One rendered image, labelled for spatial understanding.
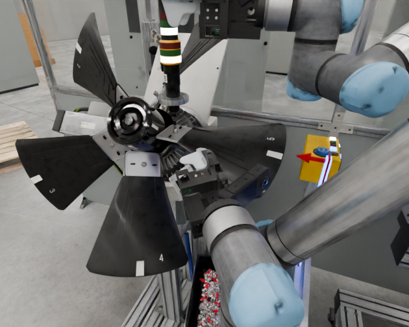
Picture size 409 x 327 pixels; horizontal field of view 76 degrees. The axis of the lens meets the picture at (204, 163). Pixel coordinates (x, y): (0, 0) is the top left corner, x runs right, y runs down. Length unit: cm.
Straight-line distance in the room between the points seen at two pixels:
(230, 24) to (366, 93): 27
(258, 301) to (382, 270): 160
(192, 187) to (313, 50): 32
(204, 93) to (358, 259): 131
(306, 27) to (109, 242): 58
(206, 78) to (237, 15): 41
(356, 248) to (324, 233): 135
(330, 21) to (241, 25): 15
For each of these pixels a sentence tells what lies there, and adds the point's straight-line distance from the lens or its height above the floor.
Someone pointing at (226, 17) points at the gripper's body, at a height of 143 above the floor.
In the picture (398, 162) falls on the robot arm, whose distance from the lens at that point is 34.
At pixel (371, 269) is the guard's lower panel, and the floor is 17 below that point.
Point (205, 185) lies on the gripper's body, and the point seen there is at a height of 120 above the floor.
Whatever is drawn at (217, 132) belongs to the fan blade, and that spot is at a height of 119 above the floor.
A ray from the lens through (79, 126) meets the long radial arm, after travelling 96.
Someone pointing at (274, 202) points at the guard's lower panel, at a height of 48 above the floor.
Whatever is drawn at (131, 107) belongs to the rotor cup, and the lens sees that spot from 65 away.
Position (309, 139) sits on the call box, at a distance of 93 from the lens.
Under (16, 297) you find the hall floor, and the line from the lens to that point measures 202.
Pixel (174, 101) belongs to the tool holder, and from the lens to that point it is 58.
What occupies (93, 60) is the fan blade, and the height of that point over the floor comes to 132.
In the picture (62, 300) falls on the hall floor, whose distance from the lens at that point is 188.
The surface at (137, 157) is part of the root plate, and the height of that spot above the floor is 113.
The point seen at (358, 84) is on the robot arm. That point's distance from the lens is 43.
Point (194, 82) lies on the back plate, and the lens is 94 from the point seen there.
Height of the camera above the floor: 146
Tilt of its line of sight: 32 degrees down
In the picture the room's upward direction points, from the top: straight up
